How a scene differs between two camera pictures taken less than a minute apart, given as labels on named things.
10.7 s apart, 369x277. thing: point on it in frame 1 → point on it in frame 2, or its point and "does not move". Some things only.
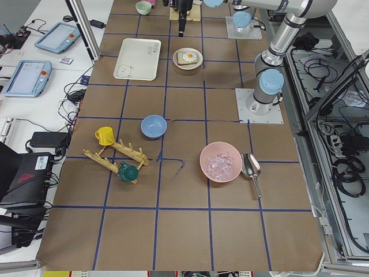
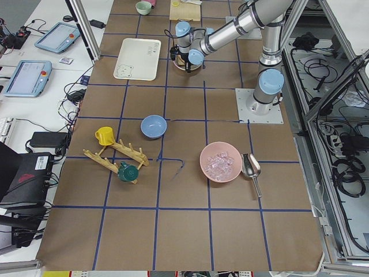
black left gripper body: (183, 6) → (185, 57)
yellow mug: (105, 135) does not move
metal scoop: (251, 168) does not move
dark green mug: (127, 172) does not move
